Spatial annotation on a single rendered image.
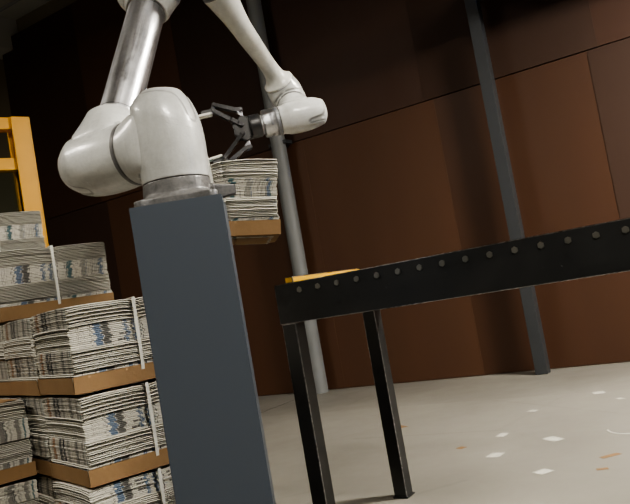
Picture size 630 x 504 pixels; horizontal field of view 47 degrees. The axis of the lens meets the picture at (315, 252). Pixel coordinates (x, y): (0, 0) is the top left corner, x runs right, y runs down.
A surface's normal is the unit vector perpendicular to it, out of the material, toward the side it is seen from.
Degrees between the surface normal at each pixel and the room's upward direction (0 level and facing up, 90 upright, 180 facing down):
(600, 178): 90
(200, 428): 90
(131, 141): 89
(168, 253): 90
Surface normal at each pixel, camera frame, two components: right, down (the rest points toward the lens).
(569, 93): -0.53, 0.04
